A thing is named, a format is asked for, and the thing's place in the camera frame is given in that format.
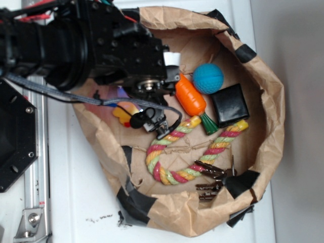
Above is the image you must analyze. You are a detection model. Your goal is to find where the black square block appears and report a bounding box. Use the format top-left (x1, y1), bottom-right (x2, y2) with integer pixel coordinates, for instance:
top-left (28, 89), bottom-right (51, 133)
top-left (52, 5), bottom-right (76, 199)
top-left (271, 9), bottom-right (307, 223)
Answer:
top-left (210, 84), bottom-right (250, 128)

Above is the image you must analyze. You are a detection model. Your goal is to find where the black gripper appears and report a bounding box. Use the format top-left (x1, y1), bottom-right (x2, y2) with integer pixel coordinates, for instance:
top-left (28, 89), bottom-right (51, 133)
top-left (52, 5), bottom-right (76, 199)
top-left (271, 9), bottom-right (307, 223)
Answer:
top-left (86, 1), bottom-right (181, 140)

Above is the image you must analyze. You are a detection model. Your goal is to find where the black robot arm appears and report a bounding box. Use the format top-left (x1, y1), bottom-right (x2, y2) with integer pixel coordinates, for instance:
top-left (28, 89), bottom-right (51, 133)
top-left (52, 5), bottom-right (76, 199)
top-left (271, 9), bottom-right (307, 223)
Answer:
top-left (1, 1), bottom-right (180, 139)

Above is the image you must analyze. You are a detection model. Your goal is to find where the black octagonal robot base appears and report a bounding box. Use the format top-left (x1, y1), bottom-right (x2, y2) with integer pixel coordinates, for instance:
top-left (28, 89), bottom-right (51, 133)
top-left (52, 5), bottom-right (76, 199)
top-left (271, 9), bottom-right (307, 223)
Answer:
top-left (1, 80), bottom-right (37, 193)

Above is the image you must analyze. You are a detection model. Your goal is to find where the aluminium extrusion rail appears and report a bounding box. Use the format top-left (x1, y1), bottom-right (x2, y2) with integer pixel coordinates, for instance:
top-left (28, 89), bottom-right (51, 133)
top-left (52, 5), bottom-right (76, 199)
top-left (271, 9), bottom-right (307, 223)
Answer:
top-left (23, 89), bottom-right (52, 242)

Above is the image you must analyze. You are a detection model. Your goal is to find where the grey braided cable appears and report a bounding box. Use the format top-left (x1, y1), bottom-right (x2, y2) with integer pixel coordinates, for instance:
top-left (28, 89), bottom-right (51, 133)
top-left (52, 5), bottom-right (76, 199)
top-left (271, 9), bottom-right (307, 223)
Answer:
top-left (5, 73), bottom-right (183, 132)

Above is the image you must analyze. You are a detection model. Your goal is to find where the orange plastic toy carrot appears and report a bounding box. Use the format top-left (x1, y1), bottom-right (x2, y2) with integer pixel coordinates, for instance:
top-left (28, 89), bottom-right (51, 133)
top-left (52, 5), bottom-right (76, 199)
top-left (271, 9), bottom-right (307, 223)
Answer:
top-left (175, 74), bottom-right (219, 135)

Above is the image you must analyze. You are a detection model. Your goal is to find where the yellow rubber duck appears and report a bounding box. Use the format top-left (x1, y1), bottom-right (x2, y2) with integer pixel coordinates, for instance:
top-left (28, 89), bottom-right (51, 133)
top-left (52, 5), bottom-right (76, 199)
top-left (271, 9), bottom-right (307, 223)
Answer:
top-left (112, 101), bottom-right (140, 128)

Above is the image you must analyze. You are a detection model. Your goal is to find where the metal corner bracket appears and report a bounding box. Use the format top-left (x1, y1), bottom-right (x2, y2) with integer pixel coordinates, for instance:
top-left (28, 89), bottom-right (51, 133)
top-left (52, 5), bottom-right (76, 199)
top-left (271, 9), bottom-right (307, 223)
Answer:
top-left (13, 208), bottom-right (47, 242)

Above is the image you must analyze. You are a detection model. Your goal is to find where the multicolour twisted rope toy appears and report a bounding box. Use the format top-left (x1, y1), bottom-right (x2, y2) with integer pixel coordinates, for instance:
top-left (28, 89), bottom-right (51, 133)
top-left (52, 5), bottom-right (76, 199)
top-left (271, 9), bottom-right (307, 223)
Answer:
top-left (145, 116), bottom-right (249, 185)

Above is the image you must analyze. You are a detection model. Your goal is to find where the brown paper bag basket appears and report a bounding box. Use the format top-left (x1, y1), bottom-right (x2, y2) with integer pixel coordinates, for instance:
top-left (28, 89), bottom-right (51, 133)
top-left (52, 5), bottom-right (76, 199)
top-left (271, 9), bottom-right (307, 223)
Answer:
top-left (73, 7), bottom-right (285, 237)

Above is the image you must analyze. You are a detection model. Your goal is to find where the blue dimpled ball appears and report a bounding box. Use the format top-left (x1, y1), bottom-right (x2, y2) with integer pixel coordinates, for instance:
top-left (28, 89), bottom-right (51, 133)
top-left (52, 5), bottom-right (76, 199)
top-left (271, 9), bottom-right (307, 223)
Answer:
top-left (193, 63), bottom-right (224, 95)

